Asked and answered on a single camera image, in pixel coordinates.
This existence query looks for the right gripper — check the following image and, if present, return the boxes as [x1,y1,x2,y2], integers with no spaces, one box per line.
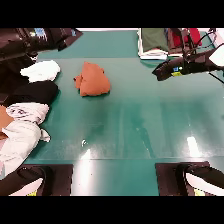
[152,57,186,82]

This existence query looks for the orange T-shirt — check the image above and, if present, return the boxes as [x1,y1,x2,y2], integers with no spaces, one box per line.
[73,61,112,98]

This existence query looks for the dark green garment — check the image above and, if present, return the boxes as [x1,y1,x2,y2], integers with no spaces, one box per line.
[140,28,170,53]

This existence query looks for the red garment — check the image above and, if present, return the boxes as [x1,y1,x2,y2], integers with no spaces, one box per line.
[170,28,203,50]

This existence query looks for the black garment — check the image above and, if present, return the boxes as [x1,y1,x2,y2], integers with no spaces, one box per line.
[2,80,60,108]

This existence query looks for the white printed garment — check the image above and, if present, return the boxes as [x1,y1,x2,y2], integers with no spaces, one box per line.
[5,101,51,126]

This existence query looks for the brown garment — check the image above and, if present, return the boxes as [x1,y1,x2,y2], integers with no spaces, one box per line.
[0,105,15,141]

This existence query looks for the black cable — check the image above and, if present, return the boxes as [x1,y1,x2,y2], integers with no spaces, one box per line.
[190,30,218,56]

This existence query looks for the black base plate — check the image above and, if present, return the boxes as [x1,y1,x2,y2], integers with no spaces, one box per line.
[154,161,224,197]
[15,163,75,197]

